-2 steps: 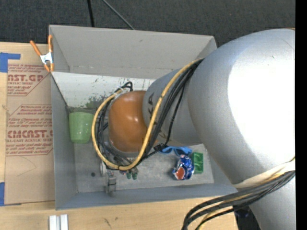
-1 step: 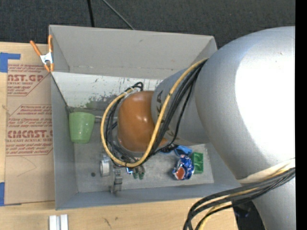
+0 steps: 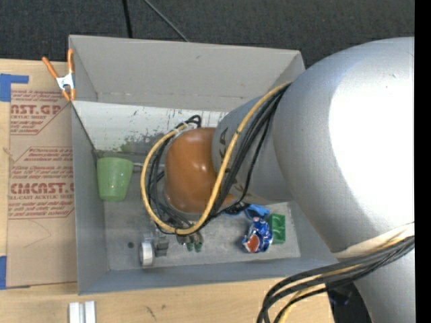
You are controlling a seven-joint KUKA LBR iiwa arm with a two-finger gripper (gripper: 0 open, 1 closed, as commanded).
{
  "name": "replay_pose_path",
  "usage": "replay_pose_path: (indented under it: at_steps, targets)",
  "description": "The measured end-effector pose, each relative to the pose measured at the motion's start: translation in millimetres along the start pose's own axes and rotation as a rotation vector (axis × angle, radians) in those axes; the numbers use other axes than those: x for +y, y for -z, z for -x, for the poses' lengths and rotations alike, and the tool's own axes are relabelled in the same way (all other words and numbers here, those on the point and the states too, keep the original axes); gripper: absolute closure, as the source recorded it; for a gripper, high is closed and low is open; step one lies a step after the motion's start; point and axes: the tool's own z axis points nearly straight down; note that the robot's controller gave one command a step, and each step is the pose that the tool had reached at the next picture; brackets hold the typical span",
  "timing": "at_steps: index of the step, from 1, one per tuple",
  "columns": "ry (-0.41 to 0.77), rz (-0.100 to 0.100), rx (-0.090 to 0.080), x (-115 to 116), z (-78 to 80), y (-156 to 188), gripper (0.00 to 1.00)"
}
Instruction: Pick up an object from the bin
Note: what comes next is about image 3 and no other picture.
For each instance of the white tape roll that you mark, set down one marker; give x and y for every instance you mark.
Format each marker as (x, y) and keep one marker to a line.
(147, 253)

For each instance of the green plastic cup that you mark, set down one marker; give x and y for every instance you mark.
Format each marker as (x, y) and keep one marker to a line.
(114, 178)

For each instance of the crushed blue and red can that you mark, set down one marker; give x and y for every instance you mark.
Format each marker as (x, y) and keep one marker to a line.
(257, 235)

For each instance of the small blue plastic piece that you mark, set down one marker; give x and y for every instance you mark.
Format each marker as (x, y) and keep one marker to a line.
(259, 210)

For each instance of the green toy brick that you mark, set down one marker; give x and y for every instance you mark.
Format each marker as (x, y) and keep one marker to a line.
(277, 229)

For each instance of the brown cardboard board, red print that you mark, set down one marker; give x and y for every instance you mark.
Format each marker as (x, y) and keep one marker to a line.
(40, 241)

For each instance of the grey metal bin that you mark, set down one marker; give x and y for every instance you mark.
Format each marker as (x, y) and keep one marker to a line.
(188, 69)

